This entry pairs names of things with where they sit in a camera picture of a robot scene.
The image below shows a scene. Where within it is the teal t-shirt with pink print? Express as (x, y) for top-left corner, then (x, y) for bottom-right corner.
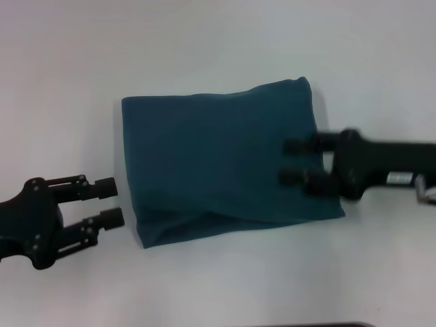
(121, 76), (347, 251)

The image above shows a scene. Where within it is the right gripper cable with connector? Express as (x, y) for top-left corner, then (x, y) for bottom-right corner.
(413, 173), (436, 206)

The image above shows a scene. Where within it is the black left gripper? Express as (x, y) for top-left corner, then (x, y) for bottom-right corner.
(0, 173), (125, 272)

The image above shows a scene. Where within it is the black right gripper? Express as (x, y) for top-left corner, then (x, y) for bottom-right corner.
(278, 127), (436, 202)

